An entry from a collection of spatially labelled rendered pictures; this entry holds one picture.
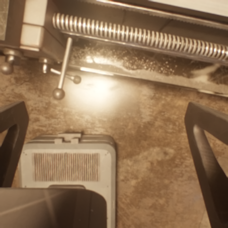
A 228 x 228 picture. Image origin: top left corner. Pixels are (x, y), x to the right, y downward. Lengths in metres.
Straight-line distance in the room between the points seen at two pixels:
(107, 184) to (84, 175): 0.13
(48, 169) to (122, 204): 0.60
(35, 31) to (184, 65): 0.64
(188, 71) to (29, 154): 0.88
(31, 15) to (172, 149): 1.16
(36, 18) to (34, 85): 0.87
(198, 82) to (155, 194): 0.85
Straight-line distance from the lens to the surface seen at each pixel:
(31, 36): 0.57
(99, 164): 1.14
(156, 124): 1.38
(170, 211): 1.62
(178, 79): 0.97
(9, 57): 0.71
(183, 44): 0.64
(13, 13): 0.54
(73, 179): 1.18
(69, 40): 0.73
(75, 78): 0.77
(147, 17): 0.71
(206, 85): 1.02
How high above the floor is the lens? 1.33
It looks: 83 degrees down
